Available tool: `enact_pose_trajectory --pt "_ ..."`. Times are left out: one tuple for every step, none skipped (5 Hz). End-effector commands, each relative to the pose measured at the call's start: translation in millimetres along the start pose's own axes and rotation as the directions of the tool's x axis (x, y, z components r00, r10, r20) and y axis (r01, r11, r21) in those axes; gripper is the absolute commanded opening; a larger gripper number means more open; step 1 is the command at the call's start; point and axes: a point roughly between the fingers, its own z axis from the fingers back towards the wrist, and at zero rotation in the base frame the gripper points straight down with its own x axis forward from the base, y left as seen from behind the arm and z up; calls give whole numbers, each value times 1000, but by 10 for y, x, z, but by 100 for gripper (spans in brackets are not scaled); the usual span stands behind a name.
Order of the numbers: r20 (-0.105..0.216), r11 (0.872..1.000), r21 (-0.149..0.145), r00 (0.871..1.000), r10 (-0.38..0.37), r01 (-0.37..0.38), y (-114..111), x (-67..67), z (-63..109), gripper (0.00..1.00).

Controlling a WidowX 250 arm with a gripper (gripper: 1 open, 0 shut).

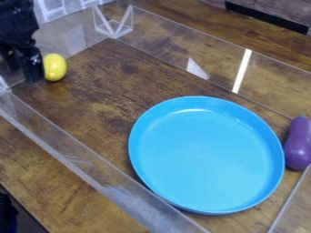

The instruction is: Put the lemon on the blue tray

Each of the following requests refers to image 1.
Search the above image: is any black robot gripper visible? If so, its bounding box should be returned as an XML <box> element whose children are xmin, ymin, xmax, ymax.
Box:
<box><xmin>0</xmin><ymin>5</ymin><xmax>45</xmax><ymax>84</ymax></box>

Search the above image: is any yellow lemon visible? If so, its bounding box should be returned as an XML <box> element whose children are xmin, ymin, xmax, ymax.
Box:
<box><xmin>44</xmin><ymin>53</ymin><xmax>67</xmax><ymax>82</ymax></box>

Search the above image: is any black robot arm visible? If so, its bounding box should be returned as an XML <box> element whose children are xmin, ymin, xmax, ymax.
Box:
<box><xmin>0</xmin><ymin>0</ymin><xmax>45</xmax><ymax>84</ymax></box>

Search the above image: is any blue round tray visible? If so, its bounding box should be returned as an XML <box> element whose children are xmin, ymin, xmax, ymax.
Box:
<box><xmin>128</xmin><ymin>96</ymin><xmax>284</xmax><ymax>215</ymax></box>

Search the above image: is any dark object at table edge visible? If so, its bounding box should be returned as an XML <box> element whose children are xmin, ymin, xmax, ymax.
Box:
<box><xmin>0</xmin><ymin>192</ymin><xmax>19</xmax><ymax>233</ymax></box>

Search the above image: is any black baseboard strip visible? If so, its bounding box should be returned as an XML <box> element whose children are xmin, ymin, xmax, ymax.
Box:
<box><xmin>224</xmin><ymin>1</ymin><xmax>308</xmax><ymax>35</ymax></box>

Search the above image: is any purple toy eggplant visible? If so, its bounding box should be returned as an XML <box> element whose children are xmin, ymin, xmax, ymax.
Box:
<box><xmin>283</xmin><ymin>116</ymin><xmax>311</xmax><ymax>170</ymax></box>

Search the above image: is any clear acrylic enclosure wall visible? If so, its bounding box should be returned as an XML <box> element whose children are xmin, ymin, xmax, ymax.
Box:
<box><xmin>0</xmin><ymin>0</ymin><xmax>311</xmax><ymax>233</ymax></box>

